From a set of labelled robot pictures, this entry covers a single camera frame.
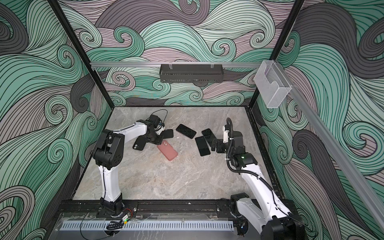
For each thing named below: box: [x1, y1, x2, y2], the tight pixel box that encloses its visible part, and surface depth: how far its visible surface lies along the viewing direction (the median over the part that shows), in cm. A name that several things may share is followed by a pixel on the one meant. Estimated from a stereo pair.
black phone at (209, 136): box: [201, 128, 217, 148], surface depth 106 cm
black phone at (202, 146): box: [195, 136, 211, 157], surface depth 100 cm
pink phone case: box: [157, 140, 179, 161], surface depth 98 cm
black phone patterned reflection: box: [175, 124, 197, 139], surface depth 106 cm
